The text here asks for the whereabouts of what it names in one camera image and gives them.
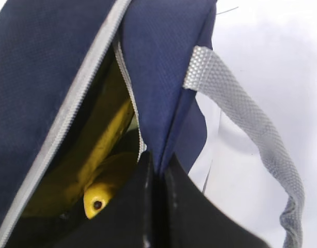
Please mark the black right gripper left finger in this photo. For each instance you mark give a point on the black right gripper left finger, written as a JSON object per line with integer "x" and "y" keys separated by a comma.
{"x": 126, "y": 221}

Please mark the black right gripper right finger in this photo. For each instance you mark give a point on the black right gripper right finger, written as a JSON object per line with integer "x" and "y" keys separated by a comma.
{"x": 194, "y": 221}

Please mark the yellow banana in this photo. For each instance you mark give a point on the yellow banana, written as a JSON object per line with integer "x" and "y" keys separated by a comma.
{"x": 62, "y": 187}

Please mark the navy blue lunch bag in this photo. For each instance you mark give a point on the navy blue lunch bag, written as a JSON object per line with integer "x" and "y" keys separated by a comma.
{"x": 54, "y": 58}

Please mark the yellow pear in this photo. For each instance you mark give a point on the yellow pear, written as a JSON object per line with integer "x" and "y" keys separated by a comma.
{"x": 107, "y": 180}

